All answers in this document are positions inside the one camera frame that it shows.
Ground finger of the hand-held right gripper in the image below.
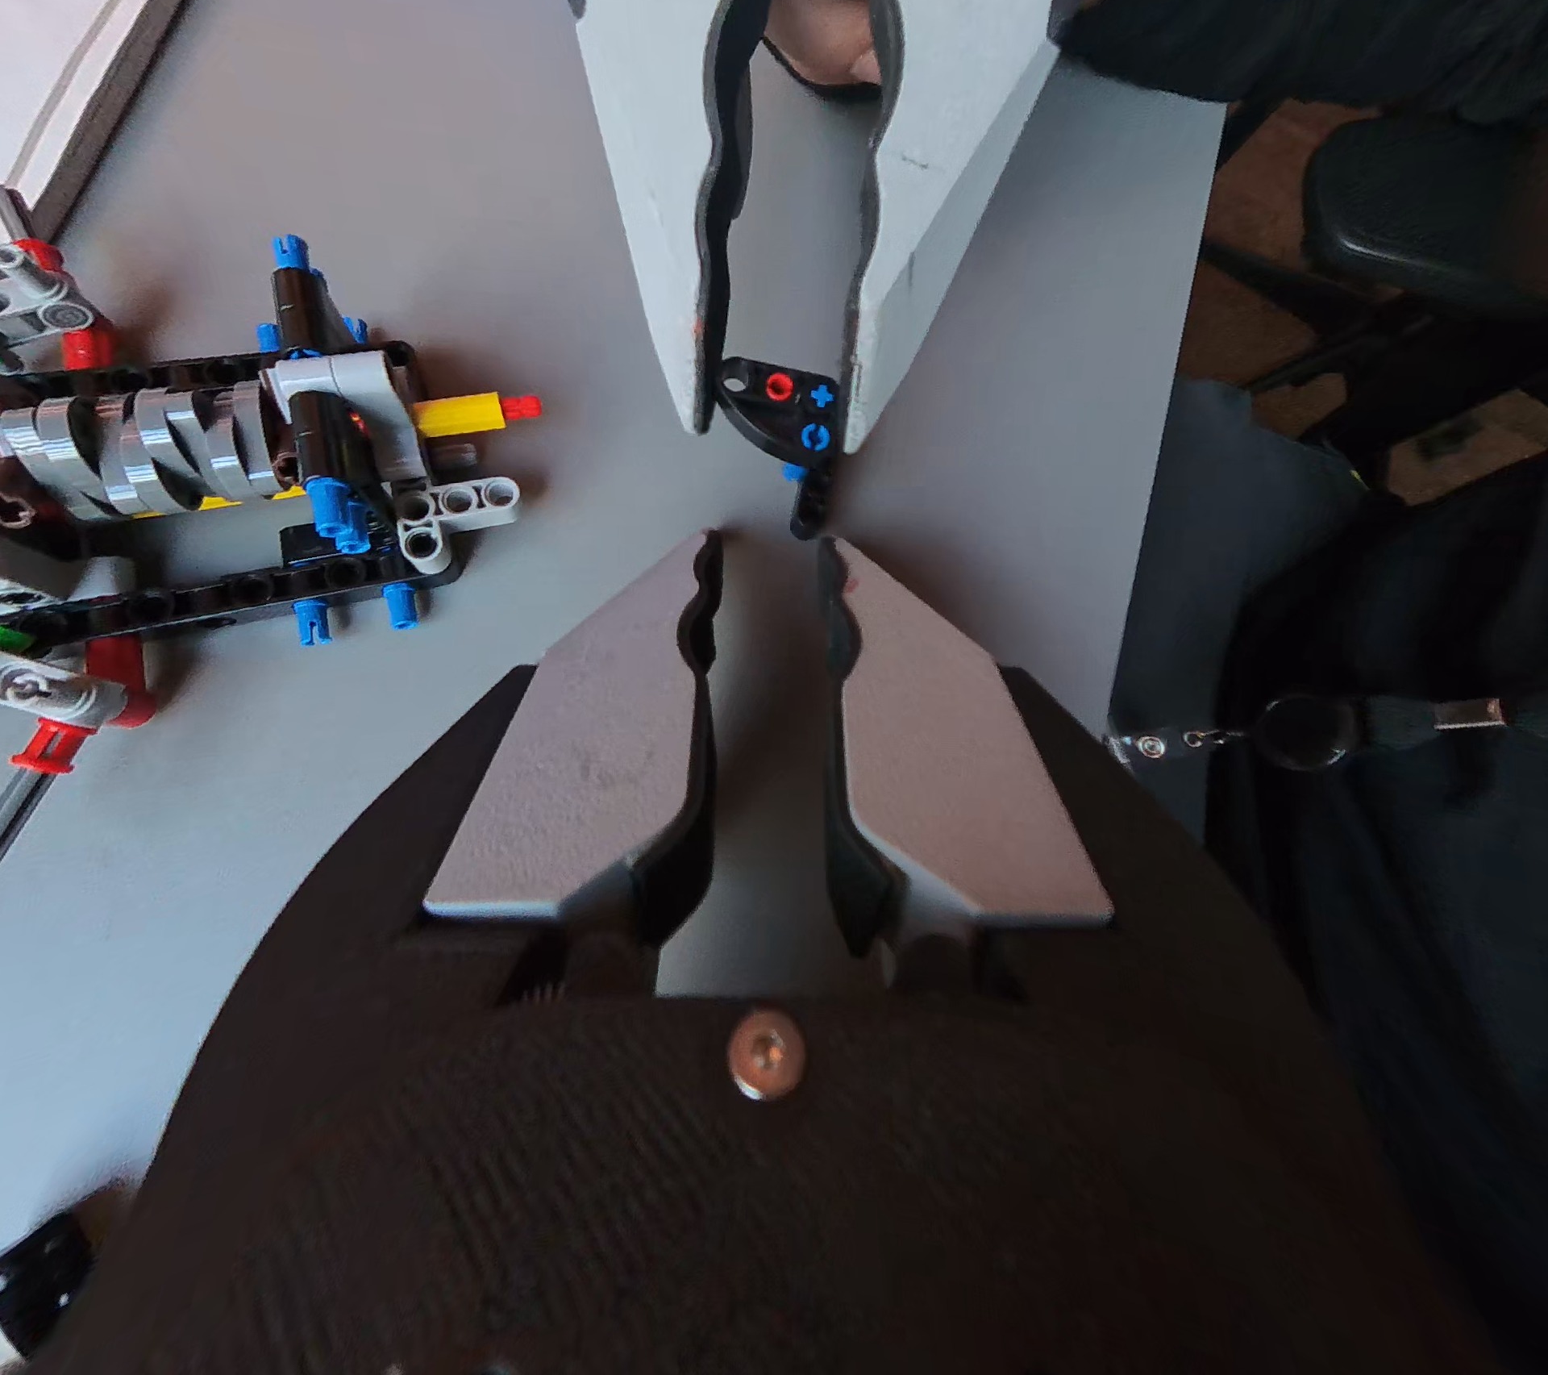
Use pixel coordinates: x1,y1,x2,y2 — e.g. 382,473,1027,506
576,0,790,436
842,0,1087,456

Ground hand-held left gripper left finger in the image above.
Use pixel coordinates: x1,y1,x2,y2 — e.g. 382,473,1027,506
422,527,727,951

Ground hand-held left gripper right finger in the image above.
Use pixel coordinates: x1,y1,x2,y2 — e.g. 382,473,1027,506
816,535,1117,962

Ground black straight lego beam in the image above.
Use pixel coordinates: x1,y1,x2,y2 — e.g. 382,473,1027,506
784,454,840,543

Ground black triangular lego piece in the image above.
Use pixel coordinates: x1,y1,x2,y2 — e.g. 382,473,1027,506
716,357,843,459

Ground lego chassis assembly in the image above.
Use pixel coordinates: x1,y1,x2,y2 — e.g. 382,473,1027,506
0,231,547,772

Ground person's right hand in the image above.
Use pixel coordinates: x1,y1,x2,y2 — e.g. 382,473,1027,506
764,0,895,99

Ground person's grey trousers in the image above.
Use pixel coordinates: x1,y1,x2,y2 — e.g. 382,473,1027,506
1103,377,1374,845

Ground black badge reel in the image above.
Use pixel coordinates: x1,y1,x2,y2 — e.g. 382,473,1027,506
1251,691,1362,775

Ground person's black jacket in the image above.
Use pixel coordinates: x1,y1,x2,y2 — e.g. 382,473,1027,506
1209,456,1548,1375

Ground black chair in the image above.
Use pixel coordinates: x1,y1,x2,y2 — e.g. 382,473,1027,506
1196,105,1548,457

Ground black ribbed object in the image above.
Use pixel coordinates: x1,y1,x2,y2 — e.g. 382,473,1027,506
0,1212,93,1359

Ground black lanyard strap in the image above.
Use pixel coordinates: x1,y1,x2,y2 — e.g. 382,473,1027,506
1354,691,1548,748

